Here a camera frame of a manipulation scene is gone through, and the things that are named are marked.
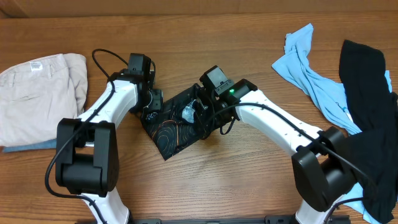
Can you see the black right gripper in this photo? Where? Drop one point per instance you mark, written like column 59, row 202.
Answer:
column 201, row 119

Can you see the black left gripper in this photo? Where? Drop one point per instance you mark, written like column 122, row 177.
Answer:
column 157, row 102

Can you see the black printed cycling jersey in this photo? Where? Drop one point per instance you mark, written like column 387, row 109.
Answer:
column 182, row 121

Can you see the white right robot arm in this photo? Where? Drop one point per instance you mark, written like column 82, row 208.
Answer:
column 322, row 175

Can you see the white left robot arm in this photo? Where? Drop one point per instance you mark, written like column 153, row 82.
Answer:
column 87, row 162

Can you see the blue denim jeans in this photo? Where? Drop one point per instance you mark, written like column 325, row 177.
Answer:
column 41, row 145

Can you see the beige folded trousers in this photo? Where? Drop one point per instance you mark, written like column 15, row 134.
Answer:
column 36, row 95

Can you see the light blue shirt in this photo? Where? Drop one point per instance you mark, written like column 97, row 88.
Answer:
column 327, row 95

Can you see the plain black garment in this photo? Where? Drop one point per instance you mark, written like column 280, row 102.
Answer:
column 373, row 109

